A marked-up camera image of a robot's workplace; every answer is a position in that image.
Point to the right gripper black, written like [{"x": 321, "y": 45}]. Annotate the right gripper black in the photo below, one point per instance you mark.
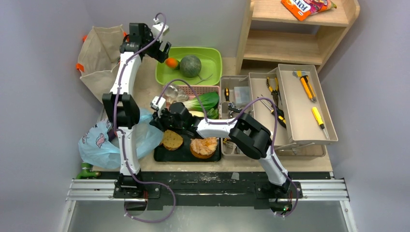
[{"x": 163, "y": 121}]

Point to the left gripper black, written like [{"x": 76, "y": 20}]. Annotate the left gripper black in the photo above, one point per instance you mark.
[{"x": 158, "y": 54}]

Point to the orange green mango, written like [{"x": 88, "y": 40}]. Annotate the orange green mango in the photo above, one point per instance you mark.
[{"x": 173, "y": 63}]

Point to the netted green melon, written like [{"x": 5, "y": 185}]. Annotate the netted green melon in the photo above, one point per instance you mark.
[{"x": 190, "y": 67}]

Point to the beige canvas tote bag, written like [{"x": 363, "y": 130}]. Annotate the beige canvas tote bag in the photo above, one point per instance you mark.
[{"x": 98, "y": 59}]

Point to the light blue plastic grocery bag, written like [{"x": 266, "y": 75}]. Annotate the light blue plastic grocery bag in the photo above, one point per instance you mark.
[{"x": 96, "y": 149}]

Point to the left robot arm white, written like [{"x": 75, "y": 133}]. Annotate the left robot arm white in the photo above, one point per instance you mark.
[{"x": 122, "y": 109}]

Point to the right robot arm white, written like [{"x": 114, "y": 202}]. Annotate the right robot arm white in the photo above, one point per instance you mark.
[{"x": 249, "y": 135}]

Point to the brown bread slice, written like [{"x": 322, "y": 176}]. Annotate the brown bread slice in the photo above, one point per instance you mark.
[{"x": 171, "y": 140}]

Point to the white garlic bulbs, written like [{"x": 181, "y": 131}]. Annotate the white garlic bulbs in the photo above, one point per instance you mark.
[{"x": 175, "y": 94}]

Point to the black tray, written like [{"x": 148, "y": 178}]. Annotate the black tray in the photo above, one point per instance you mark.
[{"x": 183, "y": 153}]

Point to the green lettuce leaf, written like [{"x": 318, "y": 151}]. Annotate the green lettuce leaf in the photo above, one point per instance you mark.
[{"x": 212, "y": 113}]

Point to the green plastic tub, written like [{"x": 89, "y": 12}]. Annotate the green plastic tub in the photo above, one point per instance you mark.
[{"x": 210, "y": 73}]

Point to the clear plastic parts box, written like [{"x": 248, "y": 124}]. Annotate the clear plastic parts box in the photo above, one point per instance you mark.
[{"x": 242, "y": 96}]

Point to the green table clamp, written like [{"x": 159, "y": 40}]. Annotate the green table clamp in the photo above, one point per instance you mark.
[{"x": 87, "y": 172}]

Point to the wooden shelf unit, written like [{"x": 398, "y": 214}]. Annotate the wooden shelf unit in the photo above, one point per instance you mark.
[{"x": 297, "y": 48}]

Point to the yellow black pliers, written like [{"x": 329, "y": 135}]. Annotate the yellow black pliers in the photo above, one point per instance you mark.
[{"x": 274, "y": 89}]

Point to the yellow black screwdriver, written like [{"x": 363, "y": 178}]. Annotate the yellow black screwdriver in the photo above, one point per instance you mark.
[{"x": 274, "y": 109}]

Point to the beige toolbox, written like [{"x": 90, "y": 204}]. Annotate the beige toolbox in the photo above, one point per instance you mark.
[{"x": 303, "y": 136}]

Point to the hex key set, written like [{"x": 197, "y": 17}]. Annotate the hex key set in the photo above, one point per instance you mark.
[{"x": 300, "y": 74}]

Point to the yellow utility knife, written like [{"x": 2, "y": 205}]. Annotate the yellow utility knife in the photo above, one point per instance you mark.
[{"x": 308, "y": 88}]

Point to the orange snack packet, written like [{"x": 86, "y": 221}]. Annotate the orange snack packet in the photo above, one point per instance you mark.
[{"x": 301, "y": 9}]

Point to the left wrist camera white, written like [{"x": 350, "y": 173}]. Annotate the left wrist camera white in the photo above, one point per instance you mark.
[{"x": 159, "y": 29}]

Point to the small yellow handle screwdriver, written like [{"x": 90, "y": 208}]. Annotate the small yellow handle screwdriver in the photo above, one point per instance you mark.
[{"x": 227, "y": 94}]

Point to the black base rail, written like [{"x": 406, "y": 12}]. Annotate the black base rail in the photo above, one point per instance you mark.
[{"x": 224, "y": 189}]

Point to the aluminium frame rail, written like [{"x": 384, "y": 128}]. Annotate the aluminium frame rail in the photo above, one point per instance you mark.
[{"x": 103, "y": 190}]

